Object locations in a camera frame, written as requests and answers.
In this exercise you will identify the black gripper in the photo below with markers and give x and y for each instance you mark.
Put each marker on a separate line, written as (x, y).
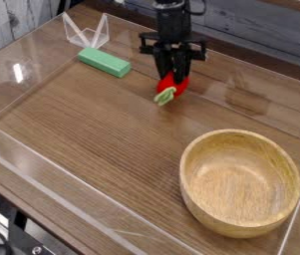
(193, 49)

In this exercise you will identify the red plush strawberry toy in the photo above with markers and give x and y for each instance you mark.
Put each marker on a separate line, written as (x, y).
(168, 90)

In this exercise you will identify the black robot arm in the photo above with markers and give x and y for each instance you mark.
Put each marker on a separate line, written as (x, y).
(173, 19)

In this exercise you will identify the green rectangular block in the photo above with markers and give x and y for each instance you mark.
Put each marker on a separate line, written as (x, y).
(105, 62)

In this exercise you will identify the wooden bowl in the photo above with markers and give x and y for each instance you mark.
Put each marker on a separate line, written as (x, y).
(238, 182)

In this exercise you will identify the clear acrylic corner bracket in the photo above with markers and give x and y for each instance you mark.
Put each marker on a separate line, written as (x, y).
(87, 38)

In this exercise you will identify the black table clamp bracket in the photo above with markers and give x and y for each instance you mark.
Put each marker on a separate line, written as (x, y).
(20, 239)

